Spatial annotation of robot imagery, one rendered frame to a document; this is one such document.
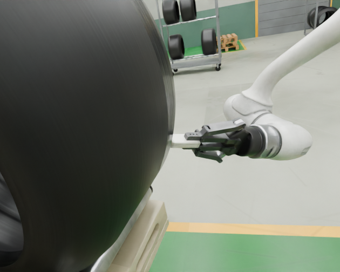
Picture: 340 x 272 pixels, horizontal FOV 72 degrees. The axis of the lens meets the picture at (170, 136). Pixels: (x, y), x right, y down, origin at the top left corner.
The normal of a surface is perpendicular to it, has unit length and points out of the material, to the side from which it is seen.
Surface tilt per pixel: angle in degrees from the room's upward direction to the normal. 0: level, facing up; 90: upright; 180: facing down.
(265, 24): 90
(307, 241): 0
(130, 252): 0
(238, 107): 56
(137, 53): 79
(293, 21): 90
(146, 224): 0
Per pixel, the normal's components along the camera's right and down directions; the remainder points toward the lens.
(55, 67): 0.41, 0.15
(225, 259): -0.17, -0.88
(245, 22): -0.18, 0.46
